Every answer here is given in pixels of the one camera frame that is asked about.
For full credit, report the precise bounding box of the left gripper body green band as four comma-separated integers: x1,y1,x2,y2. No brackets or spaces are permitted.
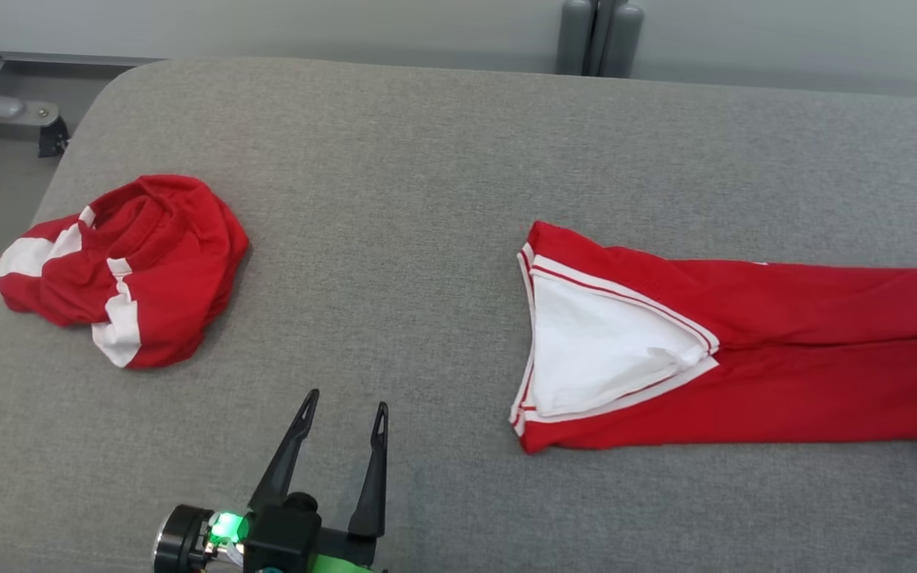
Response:
211,493,388,573

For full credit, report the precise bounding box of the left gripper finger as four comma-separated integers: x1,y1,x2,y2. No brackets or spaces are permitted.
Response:
248,389,320,512
347,402,390,539

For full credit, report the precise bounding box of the red garment with white bands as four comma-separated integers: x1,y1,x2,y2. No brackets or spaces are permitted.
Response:
0,174,252,370

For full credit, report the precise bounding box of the red lettered garment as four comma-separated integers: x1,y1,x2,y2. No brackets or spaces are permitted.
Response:
508,220,917,455

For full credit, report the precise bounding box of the black caster wheel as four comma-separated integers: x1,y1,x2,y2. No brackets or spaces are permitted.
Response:
37,117,72,158

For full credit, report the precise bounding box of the grey partition post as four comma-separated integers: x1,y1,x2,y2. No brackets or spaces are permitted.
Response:
556,0,646,79

